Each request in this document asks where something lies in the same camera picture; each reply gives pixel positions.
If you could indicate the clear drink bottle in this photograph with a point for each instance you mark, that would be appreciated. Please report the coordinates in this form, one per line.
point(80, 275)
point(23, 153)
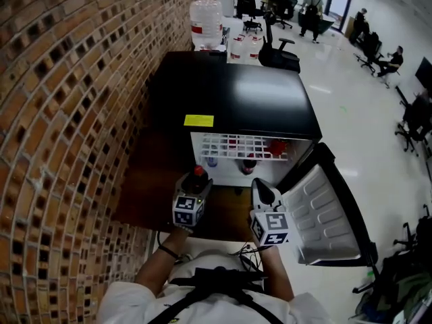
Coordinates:
point(212, 162)

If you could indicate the brown wooden cabinet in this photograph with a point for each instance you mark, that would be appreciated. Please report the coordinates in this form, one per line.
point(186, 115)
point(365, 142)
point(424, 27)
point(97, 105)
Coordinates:
point(152, 187)

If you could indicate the black monitor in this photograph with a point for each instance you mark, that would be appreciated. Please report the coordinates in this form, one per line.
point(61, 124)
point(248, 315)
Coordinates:
point(424, 73)

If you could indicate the white cabinet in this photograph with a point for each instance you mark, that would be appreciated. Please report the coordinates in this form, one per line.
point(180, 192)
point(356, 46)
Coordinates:
point(225, 3)

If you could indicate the black chest harness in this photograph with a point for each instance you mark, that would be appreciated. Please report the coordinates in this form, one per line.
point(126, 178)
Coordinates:
point(219, 273)

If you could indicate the person's white shirt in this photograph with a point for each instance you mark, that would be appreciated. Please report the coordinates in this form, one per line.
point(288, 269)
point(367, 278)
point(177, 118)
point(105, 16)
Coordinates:
point(216, 310)

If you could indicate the dark drink bottle red cap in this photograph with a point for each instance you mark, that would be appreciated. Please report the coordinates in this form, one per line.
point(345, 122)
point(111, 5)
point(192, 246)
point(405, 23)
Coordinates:
point(199, 171)

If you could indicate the yellow sticker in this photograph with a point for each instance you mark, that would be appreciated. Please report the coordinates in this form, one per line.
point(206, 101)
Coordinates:
point(198, 120)

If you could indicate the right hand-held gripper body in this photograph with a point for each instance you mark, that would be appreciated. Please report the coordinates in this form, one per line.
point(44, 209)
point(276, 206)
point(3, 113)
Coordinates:
point(270, 224)

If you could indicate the person's left forearm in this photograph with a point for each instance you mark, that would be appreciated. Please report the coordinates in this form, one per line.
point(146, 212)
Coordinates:
point(162, 265)

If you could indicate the black wristband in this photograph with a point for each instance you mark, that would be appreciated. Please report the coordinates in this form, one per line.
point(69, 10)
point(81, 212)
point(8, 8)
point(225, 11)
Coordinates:
point(168, 250)

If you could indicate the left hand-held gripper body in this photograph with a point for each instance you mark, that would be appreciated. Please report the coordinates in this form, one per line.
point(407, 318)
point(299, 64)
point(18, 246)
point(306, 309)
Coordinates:
point(185, 211)

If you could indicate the black office chair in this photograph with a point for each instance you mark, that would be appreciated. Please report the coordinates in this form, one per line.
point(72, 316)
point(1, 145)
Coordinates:
point(248, 2)
point(416, 120)
point(371, 51)
point(285, 7)
point(275, 54)
point(422, 229)

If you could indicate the person's right forearm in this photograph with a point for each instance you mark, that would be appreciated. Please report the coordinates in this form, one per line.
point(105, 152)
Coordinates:
point(275, 272)

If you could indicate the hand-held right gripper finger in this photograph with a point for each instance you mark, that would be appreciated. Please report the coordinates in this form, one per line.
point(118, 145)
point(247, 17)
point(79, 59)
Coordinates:
point(270, 191)
point(256, 187)

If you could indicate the large water dispenser bottle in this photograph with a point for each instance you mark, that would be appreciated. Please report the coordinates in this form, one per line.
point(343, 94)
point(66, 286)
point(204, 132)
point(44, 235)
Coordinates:
point(206, 19)

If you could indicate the green and black bag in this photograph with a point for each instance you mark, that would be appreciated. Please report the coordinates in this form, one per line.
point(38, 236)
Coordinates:
point(405, 292)

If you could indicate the red drink can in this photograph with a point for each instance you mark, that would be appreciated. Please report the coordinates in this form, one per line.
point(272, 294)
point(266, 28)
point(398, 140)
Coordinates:
point(233, 143)
point(278, 146)

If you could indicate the black mini fridge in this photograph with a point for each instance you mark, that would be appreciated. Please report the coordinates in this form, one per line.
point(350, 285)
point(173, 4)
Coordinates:
point(236, 93)

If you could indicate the clear water jug red label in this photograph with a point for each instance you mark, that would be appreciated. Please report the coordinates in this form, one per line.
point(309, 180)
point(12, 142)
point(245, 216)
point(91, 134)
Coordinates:
point(238, 49)
point(255, 49)

